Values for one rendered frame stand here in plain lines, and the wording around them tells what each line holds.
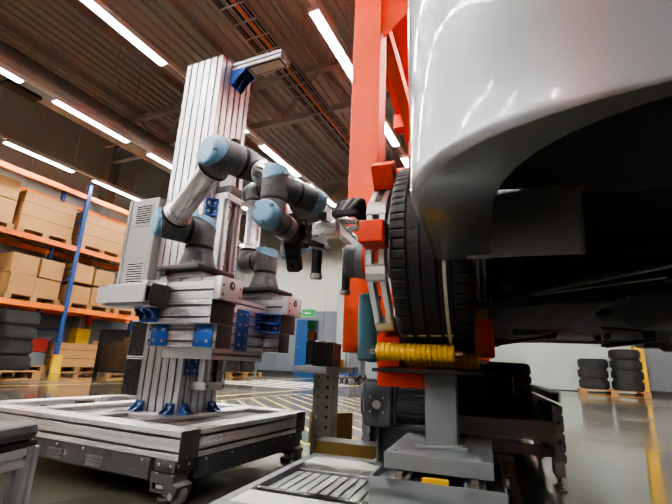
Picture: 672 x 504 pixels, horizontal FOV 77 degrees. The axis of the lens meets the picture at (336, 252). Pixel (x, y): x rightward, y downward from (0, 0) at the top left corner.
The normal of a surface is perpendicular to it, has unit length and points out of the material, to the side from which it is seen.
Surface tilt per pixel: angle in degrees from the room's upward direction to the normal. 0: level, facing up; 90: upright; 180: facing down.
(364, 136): 90
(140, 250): 90
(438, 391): 90
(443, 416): 90
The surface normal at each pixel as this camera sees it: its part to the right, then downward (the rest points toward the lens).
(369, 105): -0.32, -0.25
